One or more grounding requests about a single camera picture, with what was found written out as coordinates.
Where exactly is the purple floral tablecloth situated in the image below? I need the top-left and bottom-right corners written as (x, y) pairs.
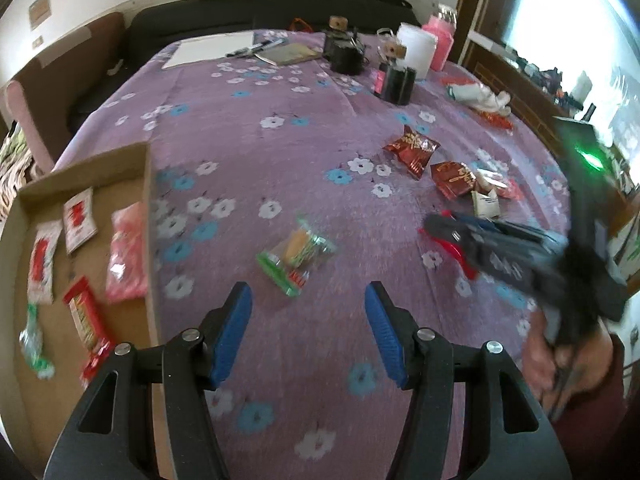
top-left (58, 49), bottom-right (567, 479)

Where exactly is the patterned brown blanket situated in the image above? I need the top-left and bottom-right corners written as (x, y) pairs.
top-left (0, 122), bottom-right (41, 222)

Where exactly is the white crumpled cloth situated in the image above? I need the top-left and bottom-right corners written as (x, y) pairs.
top-left (447, 82), bottom-right (511, 117)

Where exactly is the brown cardboard tray box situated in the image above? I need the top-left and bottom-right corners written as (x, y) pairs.
top-left (1, 143), bottom-right (158, 478)

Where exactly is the pink water bottle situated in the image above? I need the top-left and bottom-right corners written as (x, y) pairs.
top-left (422, 3), bottom-right (457, 72)

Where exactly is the maroon armchair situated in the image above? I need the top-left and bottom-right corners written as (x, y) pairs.
top-left (4, 12), bottom-right (125, 172)

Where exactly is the black marker pen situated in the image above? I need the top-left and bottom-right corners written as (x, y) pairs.
top-left (226, 38), bottom-right (286, 58)

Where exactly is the black cup holder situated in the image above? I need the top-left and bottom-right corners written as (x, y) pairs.
top-left (322, 15), bottom-right (367, 76)

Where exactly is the olive notebook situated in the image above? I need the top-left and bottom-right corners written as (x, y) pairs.
top-left (262, 44), bottom-right (320, 66)

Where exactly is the dark red snack bag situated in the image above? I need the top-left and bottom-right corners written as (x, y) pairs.
top-left (383, 125), bottom-right (440, 180)

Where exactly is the pink snack packet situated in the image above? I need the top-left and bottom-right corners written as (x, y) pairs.
top-left (105, 202), bottom-right (148, 304)

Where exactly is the white small snack packet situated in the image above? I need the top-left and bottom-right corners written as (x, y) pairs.
top-left (471, 190), bottom-right (501, 219)

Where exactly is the white red snack packet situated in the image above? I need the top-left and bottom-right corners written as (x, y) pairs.
top-left (27, 220), bottom-right (63, 304)

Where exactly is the green clear snack packet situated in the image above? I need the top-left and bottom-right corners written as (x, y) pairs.
top-left (256, 216), bottom-right (337, 297)

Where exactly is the white paper sheet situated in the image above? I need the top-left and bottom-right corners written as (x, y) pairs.
top-left (163, 30), bottom-right (254, 70)

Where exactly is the red gold snack bag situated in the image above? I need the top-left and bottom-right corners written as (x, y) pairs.
top-left (431, 162), bottom-right (476, 200)

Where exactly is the person's right hand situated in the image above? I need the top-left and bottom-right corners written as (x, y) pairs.
top-left (522, 310), bottom-right (614, 412)

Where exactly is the long red snack packet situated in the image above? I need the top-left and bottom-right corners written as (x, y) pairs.
top-left (64, 276), bottom-right (115, 387)

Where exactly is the black sofa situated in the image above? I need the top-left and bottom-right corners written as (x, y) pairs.
top-left (67, 0), bottom-right (419, 133)

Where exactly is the black container with pink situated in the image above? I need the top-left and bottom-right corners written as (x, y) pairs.
top-left (372, 62), bottom-right (416, 106)

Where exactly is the green twisted candy wrapper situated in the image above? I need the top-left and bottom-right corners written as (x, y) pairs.
top-left (18, 304), bottom-right (55, 380)

